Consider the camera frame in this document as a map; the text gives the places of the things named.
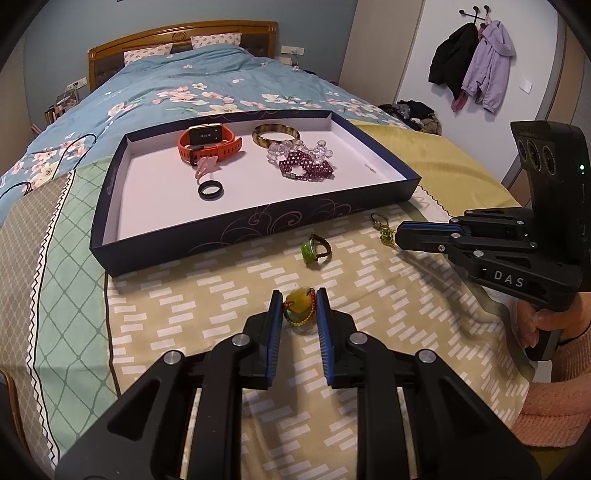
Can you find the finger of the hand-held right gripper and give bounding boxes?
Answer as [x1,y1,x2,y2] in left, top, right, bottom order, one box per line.
[450,209,536,232]
[396,220,532,259]

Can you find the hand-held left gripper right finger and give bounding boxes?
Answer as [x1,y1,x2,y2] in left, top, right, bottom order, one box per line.
[316,287,541,480]

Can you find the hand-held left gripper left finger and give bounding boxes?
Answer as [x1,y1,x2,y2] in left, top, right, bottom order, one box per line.
[54,290,284,480]

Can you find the green charm keychain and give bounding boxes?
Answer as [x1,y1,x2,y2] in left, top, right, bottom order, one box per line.
[369,213,399,250]

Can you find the yellow stone corded pendant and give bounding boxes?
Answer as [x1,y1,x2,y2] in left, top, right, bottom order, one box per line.
[283,286,319,329]

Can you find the green stone braided ring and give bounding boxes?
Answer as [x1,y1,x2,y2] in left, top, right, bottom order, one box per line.
[300,234,333,267]

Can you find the purple bead bracelet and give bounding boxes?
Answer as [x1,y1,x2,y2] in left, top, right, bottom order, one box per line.
[278,150,334,182]

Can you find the clear crystal bracelet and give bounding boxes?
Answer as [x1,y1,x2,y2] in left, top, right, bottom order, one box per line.
[265,138,335,162]

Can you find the pink hair clip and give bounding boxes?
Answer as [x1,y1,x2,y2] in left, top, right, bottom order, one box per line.
[194,156,219,182]

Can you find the dark blue shallow box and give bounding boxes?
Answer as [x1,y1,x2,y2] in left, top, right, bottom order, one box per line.
[89,108,422,278]

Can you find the amber bangle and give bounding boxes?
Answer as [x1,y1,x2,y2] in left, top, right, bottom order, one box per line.
[252,123,301,149]

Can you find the orange smartwatch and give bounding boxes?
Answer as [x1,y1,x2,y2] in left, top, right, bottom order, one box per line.
[178,124,243,163]

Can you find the person's right forearm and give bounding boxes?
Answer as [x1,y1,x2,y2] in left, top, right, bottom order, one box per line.
[510,323,591,448]

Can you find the person's right hand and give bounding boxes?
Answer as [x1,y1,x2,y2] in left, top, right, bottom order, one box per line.
[515,302,591,349]

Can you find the pile of dark clothes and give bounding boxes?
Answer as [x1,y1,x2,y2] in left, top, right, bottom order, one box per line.
[379,99,441,137]

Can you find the room door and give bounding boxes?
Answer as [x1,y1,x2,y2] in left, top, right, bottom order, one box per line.
[503,18,591,185]

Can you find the purple jacket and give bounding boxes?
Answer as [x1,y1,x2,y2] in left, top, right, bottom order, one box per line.
[450,19,515,114]

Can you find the black jacket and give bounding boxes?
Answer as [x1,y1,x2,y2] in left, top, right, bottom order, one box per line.
[428,22,478,100]

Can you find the beige wardrobe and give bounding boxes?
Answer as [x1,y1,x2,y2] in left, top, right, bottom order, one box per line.
[341,0,426,106]

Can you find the black coat hook rack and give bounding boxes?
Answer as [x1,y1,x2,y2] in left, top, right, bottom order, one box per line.
[458,6,492,24]

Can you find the blue floral quilt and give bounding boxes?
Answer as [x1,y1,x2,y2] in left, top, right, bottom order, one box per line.
[0,44,411,195]

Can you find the white patterned pillow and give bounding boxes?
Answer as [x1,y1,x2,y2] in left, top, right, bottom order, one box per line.
[124,44,174,65]
[191,32,242,49]

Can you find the cosmetics on nightstand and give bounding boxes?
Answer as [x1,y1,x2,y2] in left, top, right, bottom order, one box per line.
[44,90,81,123]

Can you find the wooden bed headboard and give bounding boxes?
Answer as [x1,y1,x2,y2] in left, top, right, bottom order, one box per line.
[88,21,280,93]

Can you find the black cable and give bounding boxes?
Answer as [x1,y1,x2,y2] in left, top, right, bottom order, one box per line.
[0,134,98,195]

